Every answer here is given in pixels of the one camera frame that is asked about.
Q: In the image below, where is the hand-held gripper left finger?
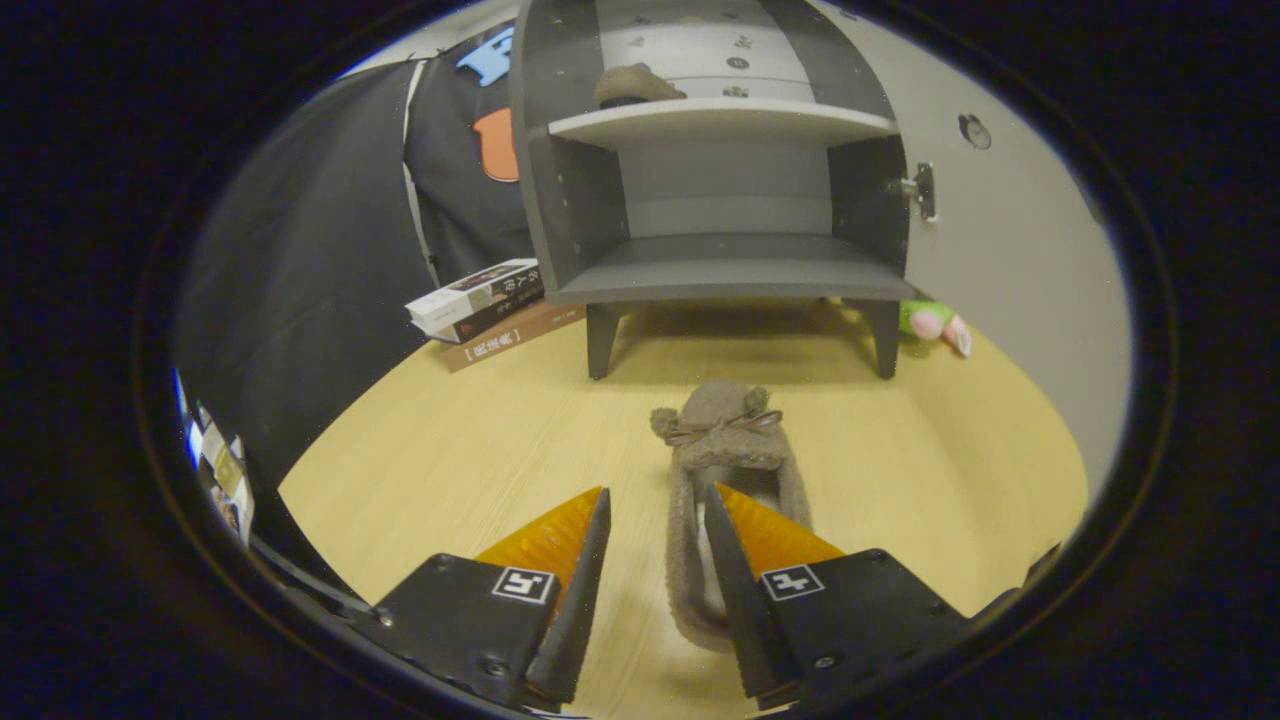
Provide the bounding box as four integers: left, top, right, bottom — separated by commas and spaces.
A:
375, 485, 613, 709

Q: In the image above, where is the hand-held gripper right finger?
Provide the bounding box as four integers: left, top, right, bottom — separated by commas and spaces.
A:
703, 483, 971, 711

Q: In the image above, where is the brown fuzzy shoe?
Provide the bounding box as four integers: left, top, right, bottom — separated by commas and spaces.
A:
650, 378, 813, 653
594, 63, 688, 109

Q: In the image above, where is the grey shoe cabinet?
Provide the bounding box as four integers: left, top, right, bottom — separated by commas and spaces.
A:
508, 0, 916, 381

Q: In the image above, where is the white shoe cabinet door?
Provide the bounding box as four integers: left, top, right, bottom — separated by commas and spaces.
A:
815, 0, 1136, 501

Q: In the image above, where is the metal door hinge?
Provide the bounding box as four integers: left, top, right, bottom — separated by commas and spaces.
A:
885, 162, 938, 223

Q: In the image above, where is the brown book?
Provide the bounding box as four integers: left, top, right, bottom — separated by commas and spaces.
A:
440, 303, 589, 374

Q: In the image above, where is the dark book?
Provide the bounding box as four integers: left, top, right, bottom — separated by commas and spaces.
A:
440, 268, 546, 344

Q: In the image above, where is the white book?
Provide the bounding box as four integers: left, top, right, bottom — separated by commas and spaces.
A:
405, 258, 541, 336

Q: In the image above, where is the green and pink plush toy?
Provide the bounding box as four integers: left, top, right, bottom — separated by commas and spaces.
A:
898, 298, 973, 359

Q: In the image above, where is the cluttered side table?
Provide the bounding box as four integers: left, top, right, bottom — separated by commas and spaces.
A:
175, 370, 256, 549

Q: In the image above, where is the black backdrop cloth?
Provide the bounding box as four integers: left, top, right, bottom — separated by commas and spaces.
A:
172, 25, 536, 601

